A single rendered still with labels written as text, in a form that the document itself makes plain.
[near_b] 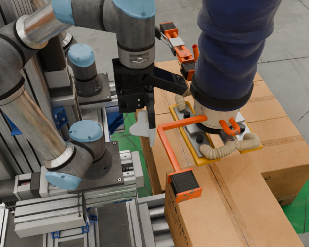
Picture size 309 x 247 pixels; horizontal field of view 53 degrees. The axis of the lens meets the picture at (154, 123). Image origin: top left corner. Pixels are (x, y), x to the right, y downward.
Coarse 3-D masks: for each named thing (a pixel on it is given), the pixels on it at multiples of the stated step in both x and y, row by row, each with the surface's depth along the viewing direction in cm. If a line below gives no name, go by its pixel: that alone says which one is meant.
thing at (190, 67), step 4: (184, 60) 139; (188, 60) 140; (192, 60) 140; (184, 64) 139; (188, 64) 139; (192, 64) 139; (184, 68) 136; (188, 68) 137; (192, 68) 137; (180, 72) 142; (184, 72) 139; (188, 72) 134; (192, 72) 135; (184, 76) 138; (188, 76) 136; (188, 80) 138
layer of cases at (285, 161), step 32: (160, 64) 255; (160, 96) 229; (192, 96) 230; (256, 96) 229; (256, 128) 207; (288, 128) 207; (160, 160) 189; (192, 160) 189; (256, 160) 189; (288, 160) 189; (160, 192) 182; (288, 192) 212
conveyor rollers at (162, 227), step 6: (150, 210) 166; (156, 210) 166; (162, 210) 167; (150, 216) 166; (156, 216) 166; (162, 222) 162; (156, 228) 160; (162, 228) 160; (168, 228) 161; (162, 240) 156; (168, 240) 155; (156, 246) 154; (162, 246) 154; (168, 246) 154; (174, 246) 155
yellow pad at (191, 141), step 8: (176, 104) 140; (176, 112) 136; (184, 112) 132; (192, 112) 137; (176, 120) 134; (184, 128) 129; (184, 136) 127; (192, 136) 127; (200, 136) 123; (192, 144) 124; (200, 144) 124; (208, 144) 124; (192, 152) 122; (200, 152) 121; (200, 160) 119; (208, 160) 119; (216, 160) 120
